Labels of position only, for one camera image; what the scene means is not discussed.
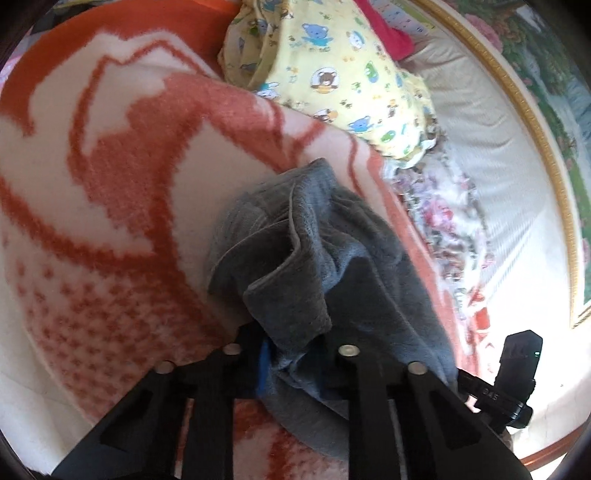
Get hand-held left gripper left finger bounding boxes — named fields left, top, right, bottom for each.
left=51, top=324, right=274, bottom=480

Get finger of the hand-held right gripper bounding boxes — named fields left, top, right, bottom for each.
left=456, top=367, right=499, bottom=409

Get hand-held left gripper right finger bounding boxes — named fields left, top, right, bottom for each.
left=330, top=344, right=533, bottom=480

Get floral pillow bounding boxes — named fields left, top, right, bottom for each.
left=383, top=138, right=491, bottom=326

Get white striped bedding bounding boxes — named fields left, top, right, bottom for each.
left=402, top=37, right=579, bottom=462

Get orange and white blanket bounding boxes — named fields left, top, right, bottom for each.
left=0, top=0, right=467, bottom=480

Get yellow cartoon print pillow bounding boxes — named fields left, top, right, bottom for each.
left=217, top=0, right=439, bottom=169

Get red cloth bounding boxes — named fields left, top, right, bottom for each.
left=353, top=0, right=416, bottom=61

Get wooden bed frame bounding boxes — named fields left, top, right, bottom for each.
left=521, top=434, right=583, bottom=472

